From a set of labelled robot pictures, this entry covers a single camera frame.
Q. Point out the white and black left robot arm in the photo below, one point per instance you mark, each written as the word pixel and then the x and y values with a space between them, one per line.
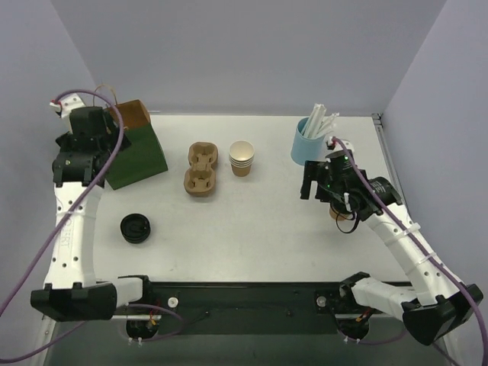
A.
pixel 71 292

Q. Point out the stack of brown paper cups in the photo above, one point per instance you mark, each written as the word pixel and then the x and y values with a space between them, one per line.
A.
pixel 241 155

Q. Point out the light blue straw holder cup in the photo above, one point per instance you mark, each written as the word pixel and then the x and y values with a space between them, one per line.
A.
pixel 304 149

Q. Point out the brown paper coffee cup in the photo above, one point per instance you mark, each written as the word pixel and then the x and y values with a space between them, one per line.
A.
pixel 339 216

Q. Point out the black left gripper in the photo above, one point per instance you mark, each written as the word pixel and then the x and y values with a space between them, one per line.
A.
pixel 115 134

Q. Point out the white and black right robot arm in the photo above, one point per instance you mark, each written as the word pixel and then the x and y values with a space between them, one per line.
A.
pixel 438 301

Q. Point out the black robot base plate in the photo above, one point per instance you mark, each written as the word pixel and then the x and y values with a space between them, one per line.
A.
pixel 244 308

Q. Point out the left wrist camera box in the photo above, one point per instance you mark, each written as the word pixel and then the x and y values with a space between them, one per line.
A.
pixel 66 105

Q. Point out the stack of black cup lids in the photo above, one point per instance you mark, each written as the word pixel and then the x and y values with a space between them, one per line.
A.
pixel 135 228

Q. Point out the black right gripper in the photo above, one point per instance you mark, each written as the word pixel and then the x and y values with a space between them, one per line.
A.
pixel 314 178

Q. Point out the green and brown paper bag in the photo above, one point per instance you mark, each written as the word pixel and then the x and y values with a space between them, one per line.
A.
pixel 144 158

